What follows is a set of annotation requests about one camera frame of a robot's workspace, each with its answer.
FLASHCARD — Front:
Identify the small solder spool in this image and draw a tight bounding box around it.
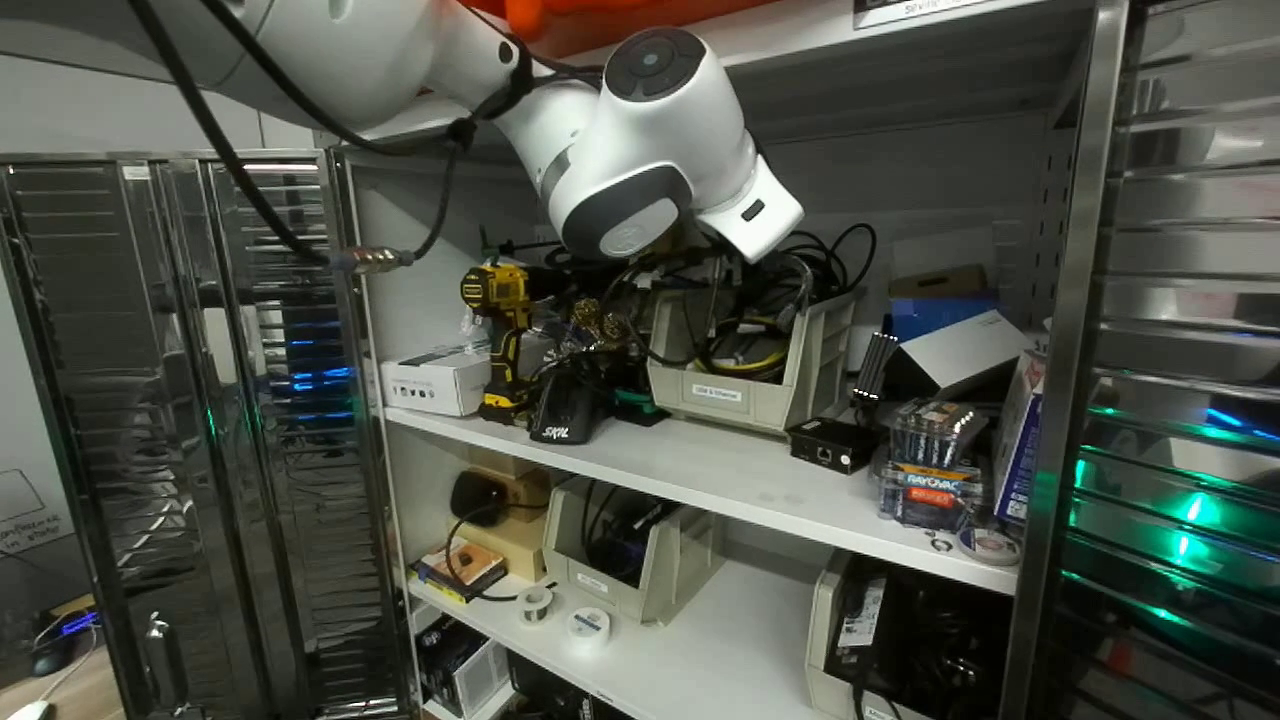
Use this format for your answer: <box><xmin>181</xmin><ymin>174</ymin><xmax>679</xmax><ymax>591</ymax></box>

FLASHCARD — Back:
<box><xmin>518</xmin><ymin>582</ymin><xmax>559</xmax><ymax>627</ymax></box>

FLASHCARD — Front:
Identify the green tool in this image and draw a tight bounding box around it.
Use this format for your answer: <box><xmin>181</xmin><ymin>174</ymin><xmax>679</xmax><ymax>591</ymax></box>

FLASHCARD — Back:
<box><xmin>608</xmin><ymin>382</ymin><xmax>671</xmax><ymax>433</ymax></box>

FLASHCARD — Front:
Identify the pack of batteries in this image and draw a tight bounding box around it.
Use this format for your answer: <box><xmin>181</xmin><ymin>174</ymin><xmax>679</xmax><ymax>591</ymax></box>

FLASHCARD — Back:
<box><xmin>877</xmin><ymin>398</ymin><xmax>1002</xmax><ymax>539</ymax></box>

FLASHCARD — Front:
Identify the blue white upright box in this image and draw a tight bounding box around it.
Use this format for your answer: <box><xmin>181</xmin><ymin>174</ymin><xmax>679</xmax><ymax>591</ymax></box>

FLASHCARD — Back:
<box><xmin>996</xmin><ymin>346</ymin><xmax>1061</xmax><ymax>539</ymax></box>

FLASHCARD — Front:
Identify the orange plastic case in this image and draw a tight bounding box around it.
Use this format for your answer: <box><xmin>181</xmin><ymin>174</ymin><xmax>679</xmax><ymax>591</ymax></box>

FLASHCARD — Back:
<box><xmin>470</xmin><ymin>0</ymin><xmax>756</xmax><ymax>62</ymax></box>

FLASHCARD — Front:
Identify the silver slatted metal rack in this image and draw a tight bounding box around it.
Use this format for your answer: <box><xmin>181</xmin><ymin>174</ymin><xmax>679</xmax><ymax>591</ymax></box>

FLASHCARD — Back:
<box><xmin>1002</xmin><ymin>0</ymin><xmax>1280</xmax><ymax>720</ymax></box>

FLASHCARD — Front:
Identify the clear tape roll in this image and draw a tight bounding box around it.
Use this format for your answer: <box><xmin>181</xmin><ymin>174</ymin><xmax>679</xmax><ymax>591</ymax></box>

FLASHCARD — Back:
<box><xmin>964</xmin><ymin>523</ymin><xmax>1034</xmax><ymax>574</ymax></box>

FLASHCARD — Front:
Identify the black server rack cabinet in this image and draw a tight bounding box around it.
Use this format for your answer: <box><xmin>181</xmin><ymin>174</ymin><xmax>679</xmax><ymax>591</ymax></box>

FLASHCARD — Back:
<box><xmin>0</xmin><ymin>148</ymin><xmax>412</xmax><ymax>720</ymax></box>

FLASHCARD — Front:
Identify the beige plastic storage bin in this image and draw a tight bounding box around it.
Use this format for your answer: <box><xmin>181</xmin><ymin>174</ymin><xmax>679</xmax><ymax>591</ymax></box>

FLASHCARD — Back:
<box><xmin>643</xmin><ymin>289</ymin><xmax>862</xmax><ymax>439</ymax></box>

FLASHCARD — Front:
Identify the brown cardboard box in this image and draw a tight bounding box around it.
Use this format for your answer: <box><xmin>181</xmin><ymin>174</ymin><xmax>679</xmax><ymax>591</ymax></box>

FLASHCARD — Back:
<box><xmin>889</xmin><ymin>263</ymin><xmax>1002</xmax><ymax>303</ymax></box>

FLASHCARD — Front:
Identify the white rectangular device box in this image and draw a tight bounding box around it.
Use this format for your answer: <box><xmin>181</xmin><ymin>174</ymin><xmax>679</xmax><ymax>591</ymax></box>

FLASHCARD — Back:
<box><xmin>375</xmin><ymin>346</ymin><xmax>496</xmax><ymax>421</ymax></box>

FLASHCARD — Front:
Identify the black coiled cable bundle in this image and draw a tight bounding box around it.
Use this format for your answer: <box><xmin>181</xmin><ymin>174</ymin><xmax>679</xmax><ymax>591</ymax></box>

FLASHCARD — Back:
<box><xmin>775</xmin><ymin>222</ymin><xmax>889</xmax><ymax>322</ymax></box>

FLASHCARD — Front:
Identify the beige bin with black cables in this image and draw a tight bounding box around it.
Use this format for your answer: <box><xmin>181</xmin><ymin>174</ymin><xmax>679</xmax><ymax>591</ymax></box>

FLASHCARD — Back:
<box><xmin>541</xmin><ymin>477</ymin><xmax>733</xmax><ymax>631</ymax></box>

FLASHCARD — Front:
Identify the light wooden box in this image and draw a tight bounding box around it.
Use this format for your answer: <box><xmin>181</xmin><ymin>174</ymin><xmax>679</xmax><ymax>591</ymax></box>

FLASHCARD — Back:
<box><xmin>452</xmin><ymin>452</ymin><xmax>559</xmax><ymax>590</ymax></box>

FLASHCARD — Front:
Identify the black upright handset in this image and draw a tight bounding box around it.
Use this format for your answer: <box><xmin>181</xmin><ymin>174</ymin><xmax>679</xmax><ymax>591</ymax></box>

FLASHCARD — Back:
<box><xmin>851</xmin><ymin>329</ymin><xmax>909</xmax><ymax>409</ymax></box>

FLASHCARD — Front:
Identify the white box with black parts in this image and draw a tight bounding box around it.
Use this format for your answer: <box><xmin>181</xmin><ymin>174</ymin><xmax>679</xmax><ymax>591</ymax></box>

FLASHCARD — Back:
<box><xmin>412</xmin><ymin>618</ymin><xmax>522</xmax><ymax>720</ymax></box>

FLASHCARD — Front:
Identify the black round speaker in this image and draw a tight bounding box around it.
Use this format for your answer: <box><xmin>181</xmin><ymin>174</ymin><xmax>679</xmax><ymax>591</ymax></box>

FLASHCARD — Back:
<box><xmin>448</xmin><ymin>468</ymin><xmax>522</xmax><ymax>529</ymax></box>

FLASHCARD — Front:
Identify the white grey flat box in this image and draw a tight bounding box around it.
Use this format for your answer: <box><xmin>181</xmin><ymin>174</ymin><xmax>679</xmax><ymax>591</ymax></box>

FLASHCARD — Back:
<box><xmin>895</xmin><ymin>307</ymin><xmax>1040</xmax><ymax>401</ymax></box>

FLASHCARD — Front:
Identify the beige bin with black gear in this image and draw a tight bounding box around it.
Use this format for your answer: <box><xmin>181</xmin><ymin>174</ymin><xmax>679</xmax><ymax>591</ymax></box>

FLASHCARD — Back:
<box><xmin>802</xmin><ymin>557</ymin><xmax>1023</xmax><ymax>720</ymax></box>

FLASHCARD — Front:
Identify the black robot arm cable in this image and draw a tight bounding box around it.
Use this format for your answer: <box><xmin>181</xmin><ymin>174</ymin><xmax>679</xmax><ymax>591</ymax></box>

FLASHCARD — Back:
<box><xmin>124</xmin><ymin>0</ymin><xmax>471</xmax><ymax>274</ymax></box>

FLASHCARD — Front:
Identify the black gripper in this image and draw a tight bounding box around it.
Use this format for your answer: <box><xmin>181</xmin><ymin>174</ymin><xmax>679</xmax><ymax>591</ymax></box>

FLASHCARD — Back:
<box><xmin>650</xmin><ymin>254</ymin><xmax>763</xmax><ymax>364</ymax></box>

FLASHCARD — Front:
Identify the yellow black power drill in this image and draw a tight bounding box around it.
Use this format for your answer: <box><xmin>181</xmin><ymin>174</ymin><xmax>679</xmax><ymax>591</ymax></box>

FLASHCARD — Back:
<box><xmin>458</xmin><ymin>258</ymin><xmax>541</xmax><ymax>421</ymax></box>

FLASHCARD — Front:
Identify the blue flat box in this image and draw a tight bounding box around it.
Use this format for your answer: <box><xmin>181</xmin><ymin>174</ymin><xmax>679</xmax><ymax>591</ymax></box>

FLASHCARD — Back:
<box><xmin>889</xmin><ymin>294</ymin><xmax>1009</xmax><ymax>346</ymax></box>

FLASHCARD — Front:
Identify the white metal shelf unit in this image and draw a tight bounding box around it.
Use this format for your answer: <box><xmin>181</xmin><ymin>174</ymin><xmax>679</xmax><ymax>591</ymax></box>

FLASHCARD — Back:
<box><xmin>325</xmin><ymin>0</ymin><xmax>1145</xmax><ymax>720</ymax></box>

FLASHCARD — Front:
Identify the small black adapter box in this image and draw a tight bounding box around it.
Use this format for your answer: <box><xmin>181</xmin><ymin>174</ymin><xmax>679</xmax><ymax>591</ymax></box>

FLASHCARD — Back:
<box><xmin>790</xmin><ymin>413</ymin><xmax>889</xmax><ymax>482</ymax></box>

